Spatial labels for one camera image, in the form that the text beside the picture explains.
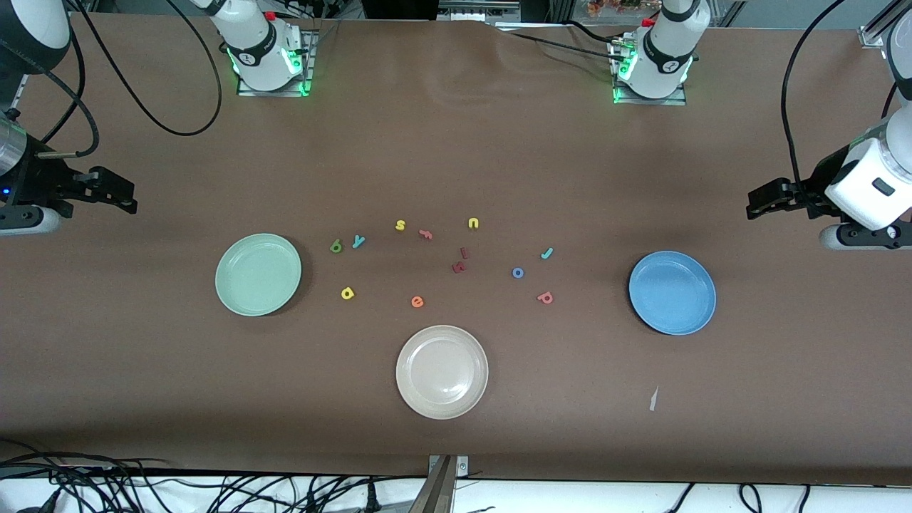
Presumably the blue plate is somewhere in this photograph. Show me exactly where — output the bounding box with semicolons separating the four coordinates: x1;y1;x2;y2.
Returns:
628;250;717;336

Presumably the green plate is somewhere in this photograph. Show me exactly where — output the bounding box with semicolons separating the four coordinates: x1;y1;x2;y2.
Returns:
214;233;303;317

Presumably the orange flower decoration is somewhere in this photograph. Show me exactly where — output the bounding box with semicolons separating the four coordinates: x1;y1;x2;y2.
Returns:
586;0;665;19

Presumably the brown table cover sheet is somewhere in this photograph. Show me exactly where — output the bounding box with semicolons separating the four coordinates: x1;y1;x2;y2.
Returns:
0;11;912;487

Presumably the beige plate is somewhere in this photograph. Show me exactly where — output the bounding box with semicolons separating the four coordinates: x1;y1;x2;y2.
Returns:
395;325;489;420

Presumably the grey metal bar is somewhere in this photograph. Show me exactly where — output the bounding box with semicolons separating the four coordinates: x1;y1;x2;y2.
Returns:
408;456;457;513

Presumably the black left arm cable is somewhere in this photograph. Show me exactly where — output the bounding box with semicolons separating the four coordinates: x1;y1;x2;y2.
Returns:
780;0;898;200

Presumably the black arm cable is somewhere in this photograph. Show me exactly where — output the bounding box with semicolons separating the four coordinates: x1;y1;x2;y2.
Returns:
780;0;898;200
0;0;223;157

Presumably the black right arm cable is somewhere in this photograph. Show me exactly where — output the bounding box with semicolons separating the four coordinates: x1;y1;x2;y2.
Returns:
0;0;223;157

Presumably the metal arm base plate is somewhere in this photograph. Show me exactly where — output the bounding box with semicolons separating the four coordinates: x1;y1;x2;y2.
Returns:
237;30;316;98
611;39;688;106

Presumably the black table cable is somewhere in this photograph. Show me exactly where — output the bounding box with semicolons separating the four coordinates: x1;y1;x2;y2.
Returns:
499;28;624;65
563;20;626;46

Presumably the tangled black cable bundle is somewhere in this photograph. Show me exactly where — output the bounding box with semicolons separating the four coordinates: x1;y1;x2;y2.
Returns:
0;438;414;513

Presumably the metal table edge bracket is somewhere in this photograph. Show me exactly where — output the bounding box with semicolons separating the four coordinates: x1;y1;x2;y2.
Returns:
427;455;470;477

